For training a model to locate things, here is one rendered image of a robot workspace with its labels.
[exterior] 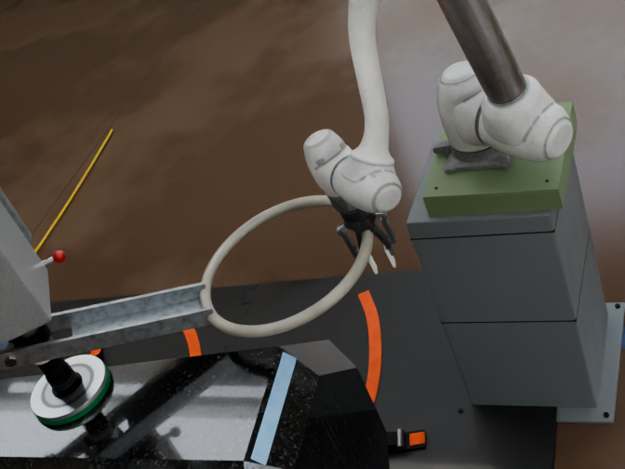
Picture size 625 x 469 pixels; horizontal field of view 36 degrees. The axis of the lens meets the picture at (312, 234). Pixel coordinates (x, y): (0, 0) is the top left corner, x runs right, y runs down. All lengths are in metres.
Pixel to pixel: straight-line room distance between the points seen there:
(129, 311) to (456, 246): 0.90
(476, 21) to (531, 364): 1.20
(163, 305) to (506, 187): 0.95
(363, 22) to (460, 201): 0.63
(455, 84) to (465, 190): 0.29
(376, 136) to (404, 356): 1.43
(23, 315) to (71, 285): 2.27
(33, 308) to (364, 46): 0.97
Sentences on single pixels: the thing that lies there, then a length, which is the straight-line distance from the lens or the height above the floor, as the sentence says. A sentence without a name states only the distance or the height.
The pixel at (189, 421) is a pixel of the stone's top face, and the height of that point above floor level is 0.84.
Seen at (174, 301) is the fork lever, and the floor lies 0.93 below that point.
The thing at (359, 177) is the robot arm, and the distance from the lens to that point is 2.14.
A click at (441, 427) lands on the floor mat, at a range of 3.20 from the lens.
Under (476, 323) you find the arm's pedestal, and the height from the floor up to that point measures 0.40.
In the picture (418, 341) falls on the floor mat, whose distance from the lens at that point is 3.47.
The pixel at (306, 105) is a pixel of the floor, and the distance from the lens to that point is 5.04.
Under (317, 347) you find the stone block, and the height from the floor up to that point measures 0.68.
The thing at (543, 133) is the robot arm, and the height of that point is 1.07.
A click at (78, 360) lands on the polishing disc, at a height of 0.87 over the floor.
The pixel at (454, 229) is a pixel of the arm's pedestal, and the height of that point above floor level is 0.77.
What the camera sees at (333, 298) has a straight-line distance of 2.31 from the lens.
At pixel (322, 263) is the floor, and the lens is 3.97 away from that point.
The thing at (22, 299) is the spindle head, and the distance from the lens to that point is 2.32.
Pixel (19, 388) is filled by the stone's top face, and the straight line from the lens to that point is 2.78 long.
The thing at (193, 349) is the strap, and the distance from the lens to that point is 3.86.
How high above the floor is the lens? 2.43
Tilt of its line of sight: 36 degrees down
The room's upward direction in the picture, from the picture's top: 24 degrees counter-clockwise
